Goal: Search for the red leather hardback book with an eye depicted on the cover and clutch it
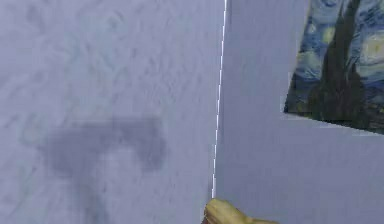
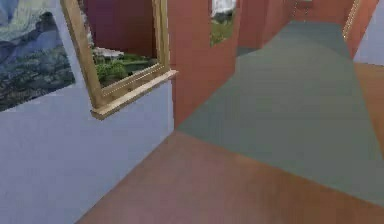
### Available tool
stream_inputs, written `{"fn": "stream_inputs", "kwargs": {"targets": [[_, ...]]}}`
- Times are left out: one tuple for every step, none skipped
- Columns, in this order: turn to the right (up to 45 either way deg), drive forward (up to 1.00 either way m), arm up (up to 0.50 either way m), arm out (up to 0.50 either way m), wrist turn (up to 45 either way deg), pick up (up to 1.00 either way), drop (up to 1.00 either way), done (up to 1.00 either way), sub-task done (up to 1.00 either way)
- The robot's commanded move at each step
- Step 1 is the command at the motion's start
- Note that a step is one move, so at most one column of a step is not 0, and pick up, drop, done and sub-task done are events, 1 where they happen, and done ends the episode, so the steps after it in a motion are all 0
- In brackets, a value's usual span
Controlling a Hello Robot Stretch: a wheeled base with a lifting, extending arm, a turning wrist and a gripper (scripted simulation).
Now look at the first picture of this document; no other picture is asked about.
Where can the blue starry night painting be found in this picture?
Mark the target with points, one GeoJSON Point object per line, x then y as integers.
{"type": "Point", "coordinates": [336, 66]}

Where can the yellow lumpy object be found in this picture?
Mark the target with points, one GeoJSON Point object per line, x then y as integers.
{"type": "Point", "coordinates": [224, 213]}

